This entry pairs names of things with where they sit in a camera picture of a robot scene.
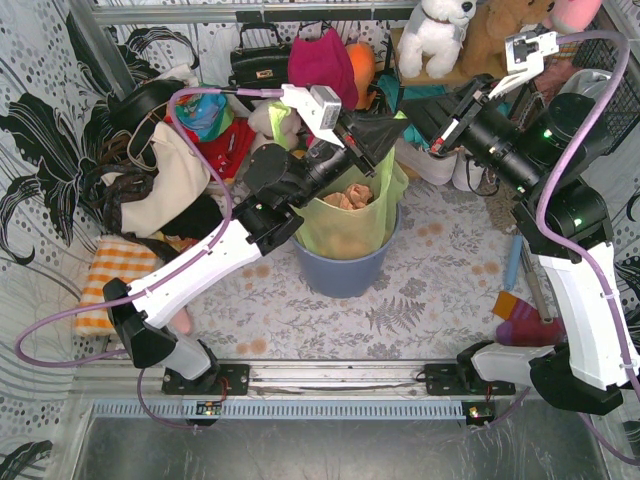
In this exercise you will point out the black wire basket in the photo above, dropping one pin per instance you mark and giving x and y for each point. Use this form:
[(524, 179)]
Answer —
[(621, 115)]

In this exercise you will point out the green plastic trash bag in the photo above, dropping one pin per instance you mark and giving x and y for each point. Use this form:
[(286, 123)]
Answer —
[(347, 234)]

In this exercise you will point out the cream canvas tote bag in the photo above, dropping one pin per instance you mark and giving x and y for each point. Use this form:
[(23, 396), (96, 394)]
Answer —
[(143, 202)]

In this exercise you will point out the teal folded cloth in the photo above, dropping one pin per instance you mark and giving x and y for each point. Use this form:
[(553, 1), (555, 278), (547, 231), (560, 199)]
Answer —
[(390, 86)]

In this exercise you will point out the red clothing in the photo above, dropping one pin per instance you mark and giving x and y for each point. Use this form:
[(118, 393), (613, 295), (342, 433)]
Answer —
[(227, 152)]

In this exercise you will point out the black round hat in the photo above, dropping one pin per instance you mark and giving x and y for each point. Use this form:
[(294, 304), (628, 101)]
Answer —
[(127, 113)]

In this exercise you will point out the pink plush toy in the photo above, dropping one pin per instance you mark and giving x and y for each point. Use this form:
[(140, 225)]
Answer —
[(571, 16)]

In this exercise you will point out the orange checkered towel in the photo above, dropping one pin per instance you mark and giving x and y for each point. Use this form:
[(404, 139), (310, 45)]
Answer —
[(114, 258)]

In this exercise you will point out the cream plush lamb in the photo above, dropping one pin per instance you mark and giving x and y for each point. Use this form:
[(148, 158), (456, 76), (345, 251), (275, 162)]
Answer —
[(274, 123)]

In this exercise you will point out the pink cylindrical pouch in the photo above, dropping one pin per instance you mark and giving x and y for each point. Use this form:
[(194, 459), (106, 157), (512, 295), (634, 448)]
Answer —
[(182, 322)]

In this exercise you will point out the colourful patterned cloth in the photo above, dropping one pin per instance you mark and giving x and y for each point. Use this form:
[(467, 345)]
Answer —
[(204, 117)]

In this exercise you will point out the magenta fabric bag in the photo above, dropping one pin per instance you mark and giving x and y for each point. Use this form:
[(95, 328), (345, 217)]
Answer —
[(324, 62)]

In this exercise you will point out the silver foil bag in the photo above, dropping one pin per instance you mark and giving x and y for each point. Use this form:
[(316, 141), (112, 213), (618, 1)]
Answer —
[(588, 85)]

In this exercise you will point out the crumpled brown paper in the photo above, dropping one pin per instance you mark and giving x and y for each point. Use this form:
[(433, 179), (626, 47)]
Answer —
[(354, 197)]

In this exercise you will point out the black cloth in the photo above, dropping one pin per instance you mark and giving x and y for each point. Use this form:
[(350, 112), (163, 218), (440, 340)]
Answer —
[(196, 221)]

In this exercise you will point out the orange plush toy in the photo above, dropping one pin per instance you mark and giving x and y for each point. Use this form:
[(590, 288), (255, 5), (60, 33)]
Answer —
[(363, 63)]

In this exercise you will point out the wooden metal shelf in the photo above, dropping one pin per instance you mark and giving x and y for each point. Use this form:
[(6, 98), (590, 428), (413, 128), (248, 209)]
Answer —
[(495, 66)]

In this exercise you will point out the purple orange sock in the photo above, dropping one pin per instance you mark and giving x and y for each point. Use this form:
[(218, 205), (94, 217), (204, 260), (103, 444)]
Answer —
[(522, 325)]

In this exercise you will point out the black leather handbag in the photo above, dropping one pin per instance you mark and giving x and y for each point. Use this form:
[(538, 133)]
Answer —
[(259, 72)]

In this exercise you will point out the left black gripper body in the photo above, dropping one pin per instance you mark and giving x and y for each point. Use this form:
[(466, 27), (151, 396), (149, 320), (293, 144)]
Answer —
[(356, 151)]

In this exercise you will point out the brown teddy bear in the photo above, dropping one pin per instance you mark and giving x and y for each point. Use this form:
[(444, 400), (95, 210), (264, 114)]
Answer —
[(493, 22)]

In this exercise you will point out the white plush dog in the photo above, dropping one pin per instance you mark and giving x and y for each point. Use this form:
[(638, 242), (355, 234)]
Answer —
[(433, 37)]

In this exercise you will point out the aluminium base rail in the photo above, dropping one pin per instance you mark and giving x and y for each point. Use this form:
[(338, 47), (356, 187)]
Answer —
[(296, 390)]

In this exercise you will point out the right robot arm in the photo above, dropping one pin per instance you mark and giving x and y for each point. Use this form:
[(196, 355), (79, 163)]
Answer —
[(587, 370)]

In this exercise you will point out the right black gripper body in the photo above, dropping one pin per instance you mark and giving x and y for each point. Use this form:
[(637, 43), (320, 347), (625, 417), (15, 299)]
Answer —
[(455, 126)]

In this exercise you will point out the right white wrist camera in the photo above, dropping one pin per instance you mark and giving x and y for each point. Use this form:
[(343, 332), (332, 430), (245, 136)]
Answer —
[(524, 54)]

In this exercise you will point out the blue trash bin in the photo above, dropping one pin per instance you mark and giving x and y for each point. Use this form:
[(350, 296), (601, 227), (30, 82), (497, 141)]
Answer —
[(342, 279)]

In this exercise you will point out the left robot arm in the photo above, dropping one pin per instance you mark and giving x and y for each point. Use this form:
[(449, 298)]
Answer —
[(280, 184)]

